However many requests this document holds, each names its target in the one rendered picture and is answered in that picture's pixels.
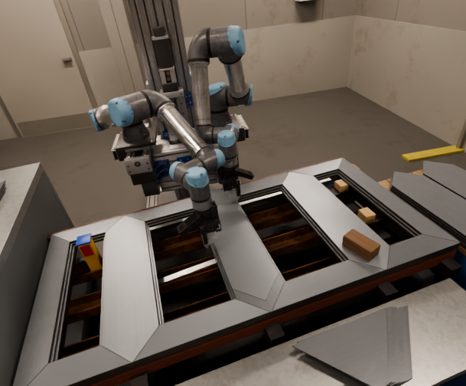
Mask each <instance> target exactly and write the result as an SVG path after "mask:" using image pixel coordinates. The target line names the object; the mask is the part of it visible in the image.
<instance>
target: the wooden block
mask: <svg viewBox="0 0 466 386"><path fill-rule="evenodd" d="M342 245H344V246H345V247H346V248H348V249H350V250H352V251H353V252H354V253H356V254H358V255H359V256H361V257H362V258H363V259H365V260H367V261H369V262H370V261H371V260H372V259H373V258H374V257H375V256H376V255H378V254H379V251H380V246H381V245H380V244H378V243H377V242H376V241H374V240H371V239H370V238H368V237H366V236H365V235H363V234H361V233H360V232H358V231H356V230H354V229H352V230H350V231H349V232H347V233H346V234H345V235H344V236H343V241H342Z"/></svg>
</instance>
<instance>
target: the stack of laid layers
mask: <svg viewBox="0 0 466 386"><path fill-rule="evenodd" d="M313 176H314V177H315V178H316V179H317V180H318V181H320V180H323V179H326V178H331V177H334V176H338V177H339V178H341V179H342V180H343V181H344V182H346V183H347V184H348V185H349V186H350V187H351V188H353V189H354V190H355V191H357V192H358V193H359V194H360V195H362V196H363V197H364V198H365V199H367V200H368V202H370V203H371V204H372V205H374V206H375V207H376V208H378V209H379V210H380V211H381V212H383V213H384V214H385V215H386V216H387V217H388V218H389V219H391V220H392V221H393V222H395V223H396V224H397V225H399V226H400V227H401V228H402V229H403V230H404V231H405V232H407V233H408V234H409V235H410V236H412V237H416V236H418V235H420V234H421V233H420V232H419V231H417V230H416V229H415V228H414V227H413V226H411V225H410V224H409V223H407V222H406V221H404V220H403V219H402V218H401V217H400V216H399V215H397V214H396V213H395V212H393V211H392V210H390V209H389V208H388V207H387V206H385V204H383V203H382V202H381V201H379V200H378V199H377V198H375V197H374V196H372V195H371V193H369V192H368V191H366V190H365V189H364V188H362V187H361V186H360V185H358V184H357V183H356V182H355V181H354V180H352V179H351V178H350V177H348V176H347V175H346V174H344V173H343V172H342V171H341V170H340V169H335V170H333V171H329V172H325V173H321V174H318V175H313ZM279 191H281V192H282V193H283V195H284V196H285V197H286V198H287V199H288V200H289V201H290V202H291V203H292V205H293V206H294V207H295V209H296V210H297V211H298V212H299V213H300V215H301V216H302V217H303V218H304V219H305V220H306V221H307V222H308V224H309V225H310V226H311V227H312V229H313V230H314V231H315V232H316V233H317V235H318V236H319V237H320V238H321V239H322V240H323V241H324V243H325V244H326V245H327V246H328V247H329V249H330V250H331V251H332V252H333V254H334V255H335V256H336V257H337V258H338V260H339V261H340V262H343V261H345V260H348V258H347V257H346V256H345V255H344V254H343V252H342V251H341V250H340V249H339V248H338V247H337V245H336V244H335V243H334V242H333V241H332V240H331V239H330V238H329V236H327V235H326V233H325V232H324V231H323V230H322V229H321V228H320V226H319V225H318V224H317V223H316V222H315V221H314V219H313V218H312V217H311V216H310V215H309V214H308V212H307V211H306V210H305V209H304V208H303V207H302V206H301V205H300V204H299V203H298V202H297V201H296V199H295V198H294V197H293V196H292V195H291V193H290V192H289V191H288V190H287V189H286V188H285V186H284V185H283V184H281V185H276V186H273V187H271V188H265V189H263V190H259V191H254V192H251V193H248V194H245V195H240V198H239V200H238V201H237V203H238V205H239V206H240V204H239V203H240V202H243V201H248V200H251V199H254V198H259V197H262V196H265V195H270V194H273V193H276V192H279ZM240 208H241V206H240ZM241 210H242V212H243V213H244V215H245V216H246V214H245V212H244V211H243V209H242V208H241ZM193 213H194V209H193V208H192V209H189V210H186V211H181V212H178V213H175V214H170V215H167V216H164V217H160V218H156V219H152V220H150V221H145V228H146V234H147V240H148V250H149V256H150V262H151V268H152V279H153V284H154V291H155V301H156V307H157V313H158V324H159V325H161V324H163V323H165V321H164V316H163V311H162V305H161V296H160V291H159V285H158V276H157V271H156V266H155V256H154V251H153V246H152V236H151V231H150V227H154V226H157V225H160V224H165V223H168V222H171V221H176V220H179V219H182V218H187V217H189V216H191V215H192V214H193ZM246 219H247V220H248V222H249V223H250V221H249V219H248V217H247V216H246ZM250 225H251V227H252V229H253V230H254V232H255V233H256V231H255V229H254V227H253V226H252V224H251V223H250ZM105 236H106V232H105V233H101V234H97V235H93V236H91V237H92V239H93V242H94V243H96V242H99V241H102V240H104V241H103V278H102V297H101V316H100V335H99V345H101V346H102V323H103V281H104V259H105ZM256 236H257V237H258V238H259V235H258V234H257V233H256ZM259 240H260V242H261V244H262V245H263V247H264V249H265V250H266V253H267V254H268V255H269V252H268V251H267V249H266V248H265V246H264V244H263V242H262V241H261V239H260V238H259ZM460 244H461V243H459V244H456V245H453V246H451V247H447V248H445V249H443V250H439V251H436V252H434V253H432V254H428V255H426V256H424V257H420V258H418V259H415V260H411V261H409V262H407V263H403V264H401V265H399V266H396V267H393V268H390V269H388V270H384V271H382V272H379V273H376V274H373V275H371V276H368V277H365V278H363V279H360V280H357V281H354V282H352V283H348V284H346V285H343V286H340V287H338V288H335V289H332V290H329V291H327V292H325V293H321V294H318V295H316V296H313V297H310V298H308V299H304V300H302V301H300V302H297V303H293V304H291V305H289V306H285V307H283V308H281V309H277V310H275V311H272V310H273V308H274V305H275V303H276V301H277V299H278V297H279V294H280V292H281V290H282V287H283V285H284V282H285V279H284V278H283V276H282V274H281V273H280V271H279V269H278V267H277V266H276V265H275V263H274V261H273V259H272V258H271V256H270V255H269V258H270V259H271V261H272V262H273V264H274V266H275V268H276V269H277V271H278V272H279V274H278V276H277V277H276V279H275V282H274V284H273V286H272V288H271V290H270V293H269V295H268V297H267V299H266V300H262V299H259V298H256V297H254V296H251V295H248V294H245V293H242V292H240V291H237V290H235V289H232V287H231V285H230V281H229V280H228V277H227V275H226V272H225V269H224V268H223V264H222V263H221V260H220V257H219V255H218V253H217V249H216V248H215V245H214V243H212V244H210V247H211V249H212V251H213V255H214V257H215V259H216V262H217V265H218V267H219V269H220V273H221V275H222V277H223V281H224V283H225V285H226V289H227V291H228V293H229V295H230V299H231V300H232V299H238V300H240V301H243V302H245V303H248V304H250V305H253V306H256V307H259V308H261V309H264V310H267V311H269V312H268V313H266V314H264V315H261V316H258V317H256V318H253V319H250V320H247V321H245V322H241V323H239V324H236V325H233V326H230V327H228V328H225V329H222V330H220V331H217V332H214V333H211V334H209V335H205V336H203V337H200V338H198V339H195V340H192V341H190V342H186V343H184V344H182V345H178V346H175V347H173V348H170V349H168V350H165V351H163V352H159V353H157V354H154V355H151V356H148V357H146V358H143V359H140V360H138V361H134V362H131V363H129V364H127V365H123V366H121V367H118V368H115V369H113V370H110V371H107V372H104V373H102V374H100V375H96V376H93V377H91V378H87V379H85V380H83V381H79V382H77V383H75V384H71V385H68V386H87V385H89V384H92V383H95V382H97V381H101V380H103V379H105V378H109V377H111V376H113V375H117V374H119V373H122V372H124V371H128V370H130V369H133V368H136V367H138V366H140V365H144V364H147V363H149V362H151V361H154V360H157V359H160V358H163V357H165V356H168V355H171V354H174V353H176V352H179V351H182V350H184V349H186V348H190V347H192V346H195V345H198V344H200V343H203V342H206V341H209V340H211V339H215V338H217V337H220V336H222V335H226V334H228V333H230V332H234V331H236V330H238V329H242V328H244V327H247V326H249V325H252V324H255V323H257V322H261V321H263V320H265V319H269V318H272V317H273V316H277V315H279V314H282V313H284V312H288V311H290V310H293V309H296V308H298V307H301V306H304V305H307V304H309V303H313V302H315V301H317V300H320V299H323V298H325V297H328V296H331V295H334V294H336V293H339V292H342V291H345V290H348V289H350V288H352V287H355V286H359V285H360V284H363V283H367V282H369V281H371V280H375V279H377V278H380V277H382V276H385V275H388V274H390V273H394V272H396V271H398V270H402V269H404V268H407V267H410V266H412V265H415V264H417V263H421V262H423V261H426V260H429V259H432V258H433V257H437V256H440V255H442V254H446V253H447V252H450V251H453V250H456V249H458V248H459V246H460ZM76 248H78V247H76V240H74V241H71V242H70V245H69V249H68V254H67V262H66V266H65V271H64V279H63V283H62V288H61V293H60V301H59V306H58V310H57V318H56V322H55V327H54V335H53V340H52V344H51V353H50V357H49V362H48V363H50V362H53V361H56V360H59V356H60V347H61V341H62V336H63V330H64V321H65V315H66V310H67V300H68V295H69V290H70V281H71V275H72V269H73V260H74V254H75V250H76Z"/></svg>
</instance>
